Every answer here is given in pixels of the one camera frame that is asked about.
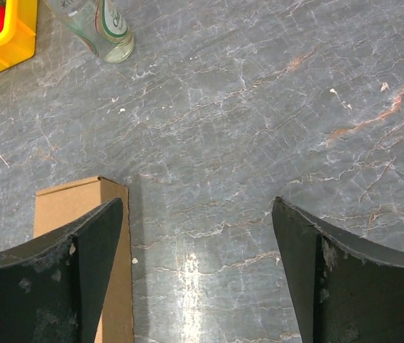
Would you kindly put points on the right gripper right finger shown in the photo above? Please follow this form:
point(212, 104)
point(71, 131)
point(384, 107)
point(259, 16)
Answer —
point(343, 288)

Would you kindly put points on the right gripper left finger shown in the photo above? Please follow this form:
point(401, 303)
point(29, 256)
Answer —
point(53, 287)

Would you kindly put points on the brown cardboard box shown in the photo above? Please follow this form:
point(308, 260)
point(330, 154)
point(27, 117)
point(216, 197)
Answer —
point(64, 203)

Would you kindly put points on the yellow plastic fruit bin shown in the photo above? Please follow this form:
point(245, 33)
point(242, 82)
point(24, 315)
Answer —
point(18, 36)

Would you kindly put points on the clear glass bottle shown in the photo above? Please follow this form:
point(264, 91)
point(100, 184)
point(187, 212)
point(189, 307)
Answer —
point(99, 25)

